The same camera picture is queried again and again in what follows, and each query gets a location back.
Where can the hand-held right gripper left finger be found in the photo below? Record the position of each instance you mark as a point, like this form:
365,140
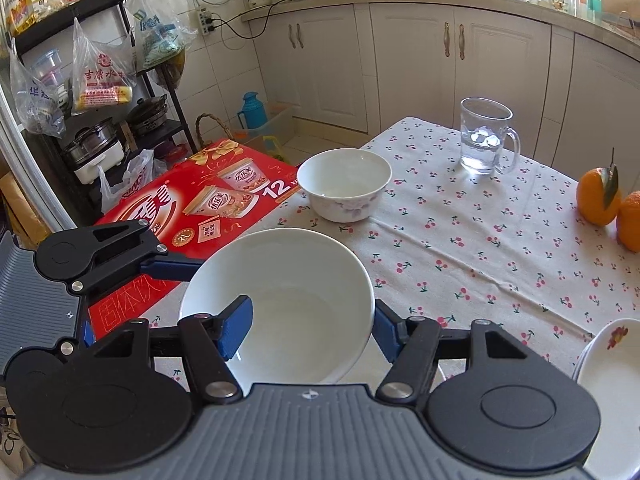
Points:
236,327

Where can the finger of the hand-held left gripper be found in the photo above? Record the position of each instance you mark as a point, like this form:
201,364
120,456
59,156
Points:
170,267
89,334

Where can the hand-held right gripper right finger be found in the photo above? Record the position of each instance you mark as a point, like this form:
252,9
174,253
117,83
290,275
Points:
387,332

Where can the plain white bowl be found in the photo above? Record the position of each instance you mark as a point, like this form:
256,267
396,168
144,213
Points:
300,270

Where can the white floral bowl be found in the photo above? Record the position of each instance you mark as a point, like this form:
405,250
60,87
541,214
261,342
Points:
345,180

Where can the large white fruit-print plate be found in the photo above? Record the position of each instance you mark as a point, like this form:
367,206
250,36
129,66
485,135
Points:
576,372

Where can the small white fruit-print plate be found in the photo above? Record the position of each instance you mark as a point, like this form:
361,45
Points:
615,390

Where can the red printed cardboard box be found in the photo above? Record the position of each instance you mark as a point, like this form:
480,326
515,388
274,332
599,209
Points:
165,205

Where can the small white plastic bag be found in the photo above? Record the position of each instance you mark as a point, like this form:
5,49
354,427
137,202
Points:
127,175

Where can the brown cardboard sheet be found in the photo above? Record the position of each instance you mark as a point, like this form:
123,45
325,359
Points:
15,200

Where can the cherry-print tablecloth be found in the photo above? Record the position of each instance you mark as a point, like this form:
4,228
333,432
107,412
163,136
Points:
475,250

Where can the electric steamer pot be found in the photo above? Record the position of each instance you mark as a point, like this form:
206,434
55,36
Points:
95,152

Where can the wicker basket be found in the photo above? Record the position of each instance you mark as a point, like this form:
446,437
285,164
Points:
205,122

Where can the black lidded pan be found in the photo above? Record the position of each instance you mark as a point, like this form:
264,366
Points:
147,112

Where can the blue thermos flask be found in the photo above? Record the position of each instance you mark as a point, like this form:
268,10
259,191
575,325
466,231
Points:
248,110

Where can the clear plastic storage box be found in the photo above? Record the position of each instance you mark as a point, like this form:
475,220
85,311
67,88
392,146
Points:
277,125

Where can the black metal shelf rack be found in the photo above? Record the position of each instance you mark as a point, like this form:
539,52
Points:
172,85

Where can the white red-print plastic bag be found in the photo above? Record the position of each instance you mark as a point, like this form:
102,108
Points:
100,75

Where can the glass mug with water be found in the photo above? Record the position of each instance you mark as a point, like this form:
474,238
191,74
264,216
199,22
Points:
482,145

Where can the clear blue-print plastic bag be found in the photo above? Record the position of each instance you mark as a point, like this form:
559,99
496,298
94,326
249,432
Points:
155,25

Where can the orange with green leaf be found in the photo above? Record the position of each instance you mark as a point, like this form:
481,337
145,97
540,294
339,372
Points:
595,200

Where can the white power strip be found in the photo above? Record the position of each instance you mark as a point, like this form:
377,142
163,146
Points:
205,20

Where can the orange without leaf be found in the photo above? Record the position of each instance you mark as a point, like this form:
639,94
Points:
631,222

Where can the white kitchen cabinets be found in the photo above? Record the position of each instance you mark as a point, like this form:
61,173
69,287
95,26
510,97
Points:
410,60

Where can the yellow snack bag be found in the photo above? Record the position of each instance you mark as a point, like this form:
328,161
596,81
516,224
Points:
16,7

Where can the aluminium door frame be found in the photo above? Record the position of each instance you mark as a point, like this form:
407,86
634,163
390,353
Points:
30,160

